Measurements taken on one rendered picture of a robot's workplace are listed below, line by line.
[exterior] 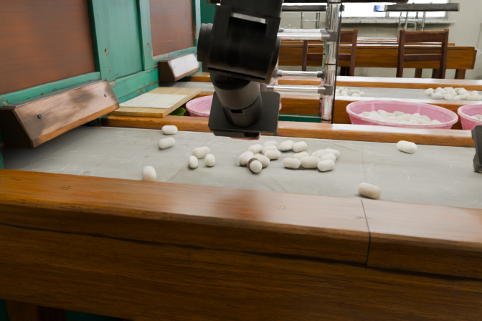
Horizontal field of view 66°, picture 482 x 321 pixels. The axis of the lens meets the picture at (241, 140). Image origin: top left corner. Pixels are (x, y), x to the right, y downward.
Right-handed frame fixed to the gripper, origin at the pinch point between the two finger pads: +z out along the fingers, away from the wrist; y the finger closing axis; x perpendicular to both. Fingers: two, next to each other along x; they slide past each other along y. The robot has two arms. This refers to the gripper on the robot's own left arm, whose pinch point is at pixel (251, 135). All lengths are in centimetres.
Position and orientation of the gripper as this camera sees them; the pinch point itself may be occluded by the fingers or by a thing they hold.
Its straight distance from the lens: 63.0
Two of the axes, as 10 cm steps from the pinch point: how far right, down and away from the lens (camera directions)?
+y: -9.8, -0.6, 1.8
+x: -1.3, 9.2, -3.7
